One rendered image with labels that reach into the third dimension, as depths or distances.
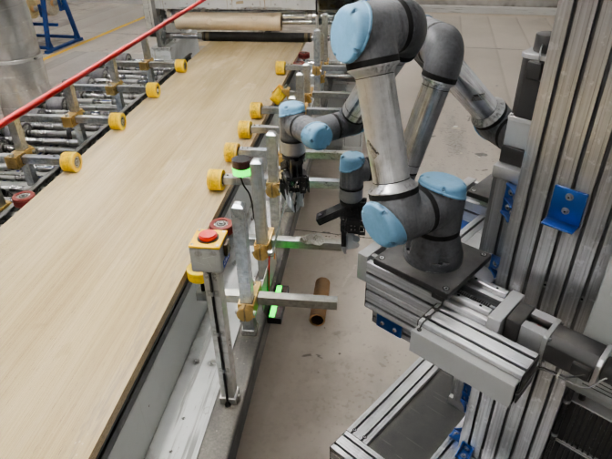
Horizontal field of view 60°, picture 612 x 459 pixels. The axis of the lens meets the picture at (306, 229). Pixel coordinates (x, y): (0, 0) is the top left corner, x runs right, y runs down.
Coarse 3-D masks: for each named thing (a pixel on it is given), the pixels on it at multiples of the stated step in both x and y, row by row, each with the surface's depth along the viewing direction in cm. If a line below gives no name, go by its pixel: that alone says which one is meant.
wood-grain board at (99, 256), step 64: (192, 64) 349; (256, 64) 347; (128, 128) 255; (192, 128) 254; (64, 192) 201; (128, 192) 201; (192, 192) 200; (0, 256) 166; (64, 256) 166; (128, 256) 165; (0, 320) 141; (64, 320) 141; (128, 320) 141; (0, 384) 123; (64, 384) 122; (128, 384) 123; (0, 448) 108; (64, 448) 108
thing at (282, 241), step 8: (232, 240) 181; (272, 240) 179; (280, 240) 179; (288, 240) 179; (296, 240) 178; (328, 240) 178; (336, 240) 178; (296, 248) 180; (304, 248) 179; (312, 248) 179; (320, 248) 178; (328, 248) 178; (336, 248) 178
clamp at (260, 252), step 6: (270, 228) 184; (270, 234) 180; (270, 240) 179; (258, 246) 174; (264, 246) 175; (270, 246) 179; (252, 252) 175; (258, 252) 174; (264, 252) 174; (258, 258) 175; (264, 258) 175
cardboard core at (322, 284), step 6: (318, 282) 285; (324, 282) 285; (318, 288) 281; (324, 288) 281; (318, 294) 276; (324, 294) 277; (312, 312) 265; (318, 312) 264; (324, 312) 267; (312, 318) 269; (318, 318) 271; (324, 318) 264; (312, 324) 267; (318, 324) 267
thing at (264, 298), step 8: (200, 288) 165; (200, 296) 163; (232, 296) 162; (264, 296) 161; (272, 296) 161; (280, 296) 161; (288, 296) 161; (296, 296) 161; (304, 296) 161; (312, 296) 160; (320, 296) 160; (328, 296) 160; (336, 296) 160; (264, 304) 162; (272, 304) 161; (280, 304) 161; (288, 304) 161; (296, 304) 160; (304, 304) 160; (312, 304) 159; (320, 304) 159; (328, 304) 159; (336, 304) 158
